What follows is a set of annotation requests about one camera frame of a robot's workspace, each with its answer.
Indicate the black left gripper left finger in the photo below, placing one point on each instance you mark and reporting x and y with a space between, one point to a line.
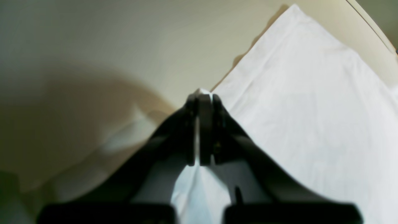
140 191

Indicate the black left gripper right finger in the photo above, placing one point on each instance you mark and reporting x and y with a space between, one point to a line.
262 191

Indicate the white T-shirt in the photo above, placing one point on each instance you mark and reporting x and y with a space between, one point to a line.
314 106

